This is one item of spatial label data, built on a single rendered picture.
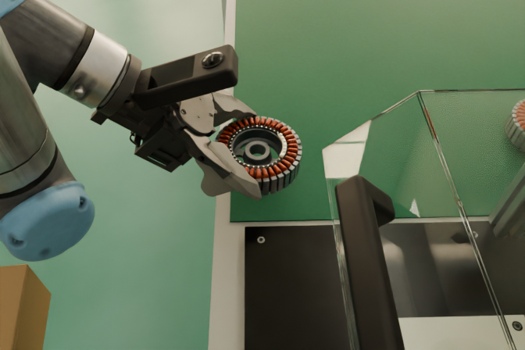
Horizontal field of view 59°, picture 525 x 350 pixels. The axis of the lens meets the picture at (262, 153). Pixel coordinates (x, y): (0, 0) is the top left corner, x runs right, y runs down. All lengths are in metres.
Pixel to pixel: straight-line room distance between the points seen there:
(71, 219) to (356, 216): 0.25
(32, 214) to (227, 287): 0.26
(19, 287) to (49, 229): 0.14
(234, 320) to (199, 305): 0.83
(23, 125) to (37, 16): 0.15
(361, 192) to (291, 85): 0.55
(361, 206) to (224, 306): 0.34
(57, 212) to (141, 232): 1.13
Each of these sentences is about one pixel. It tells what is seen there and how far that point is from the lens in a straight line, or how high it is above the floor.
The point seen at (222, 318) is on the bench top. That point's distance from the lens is 0.55.
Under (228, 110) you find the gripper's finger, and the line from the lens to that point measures 0.58.
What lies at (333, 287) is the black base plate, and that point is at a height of 0.77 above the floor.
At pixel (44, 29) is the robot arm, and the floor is 1.02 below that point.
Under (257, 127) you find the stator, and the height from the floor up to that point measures 0.83.
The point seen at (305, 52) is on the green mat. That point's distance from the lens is 0.86.
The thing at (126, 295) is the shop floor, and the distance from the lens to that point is 1.43.
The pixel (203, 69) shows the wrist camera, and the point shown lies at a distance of 0.49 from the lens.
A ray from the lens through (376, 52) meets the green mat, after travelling 0.88.
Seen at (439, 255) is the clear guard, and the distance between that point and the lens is 0.25.
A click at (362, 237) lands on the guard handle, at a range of 0.24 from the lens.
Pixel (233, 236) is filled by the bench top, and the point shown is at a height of 0.75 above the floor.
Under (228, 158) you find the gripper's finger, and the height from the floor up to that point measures 0.86.
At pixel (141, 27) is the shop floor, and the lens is 2.35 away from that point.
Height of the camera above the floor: 1.26
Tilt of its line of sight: 49 degrees down
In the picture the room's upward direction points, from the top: straight up
